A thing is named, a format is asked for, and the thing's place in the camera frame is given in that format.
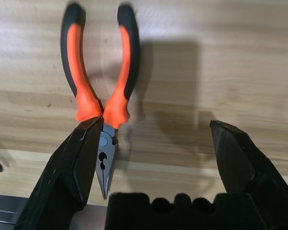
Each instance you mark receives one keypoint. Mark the silver robot left leg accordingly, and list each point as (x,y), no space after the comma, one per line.
(4,203)

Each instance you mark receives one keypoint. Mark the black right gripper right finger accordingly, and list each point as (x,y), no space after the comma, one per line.
(242,163)

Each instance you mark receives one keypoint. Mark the orange black needle-nose pliers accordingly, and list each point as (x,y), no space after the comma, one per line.
(86,95)

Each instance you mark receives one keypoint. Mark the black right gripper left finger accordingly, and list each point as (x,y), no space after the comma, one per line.
(62,179)

